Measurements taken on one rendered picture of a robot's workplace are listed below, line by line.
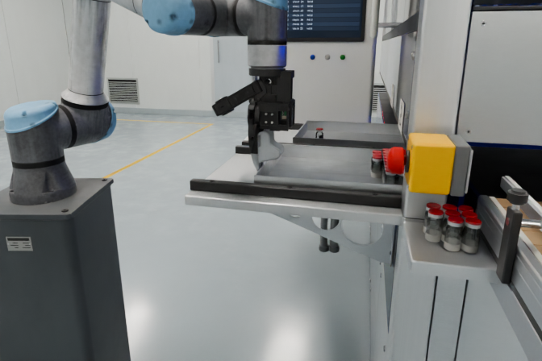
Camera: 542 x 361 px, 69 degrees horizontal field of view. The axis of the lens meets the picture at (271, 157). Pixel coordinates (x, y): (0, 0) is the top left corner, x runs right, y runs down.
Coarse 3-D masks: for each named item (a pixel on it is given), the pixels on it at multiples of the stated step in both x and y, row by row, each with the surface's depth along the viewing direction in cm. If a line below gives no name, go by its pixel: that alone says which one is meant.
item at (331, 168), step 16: (288, 144) 101; (272, 160) 91; (288, 160) 98; (304, 160) 98; (320, 160) 98; (336, 160) 98; (352, 160) 98; (368, 160) 97; (256, 176) 77; (272, 176) 76; (288, 176) 86; (304, 176) 86; (320, 176) 86; (336, 176) 86; (352, 176) 86; (368, 176) 86; (368, 192) 73; (384, 192) 72; (400, 192) 72
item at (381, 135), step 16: (304, 128) 126; (336, 128) 131; (352, 128) 130; (368, 128) 129; (384, 128) 127; (336, 144) 106; (352, 144) 105; (368, 144) 104; (384, 144) 103; (400, 144) 102
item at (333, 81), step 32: (288, 0) 156; (320, 0) 154; (352, 0) 153; (288, 32) 160; (320, 32) 158; (352, 32) 156; (288, 64) 163; (320, 64) 161; (352, 64) 159; (320, 96) 165; (352, 96) 163
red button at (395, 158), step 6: (390, 150) 57; (396, 150) 57; (402, 150) 57; (390, 156) 57; (396, 156) 56; (402, 156) 56; (390, 162) 57; (396, 162) 56; (402, 162) 56; (390, 168) 57; (396, 168) 57; (402, 168) 56
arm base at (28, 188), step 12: (24, 168) 94; (36, 168) 95; (48, 168) 96; (60, 168) 99; (12, 180) 97; (24, 180) 94; (36, 180) 95; (48, 180) 97; (60, 180) 98; (72, 180) 102; (12, 192) 96; (24, 192) 94; (36, 192) 95; (48, 192) 96; (60, 192) 98; (72, 192) 101; (24, 204) 95; (36, 204) 95
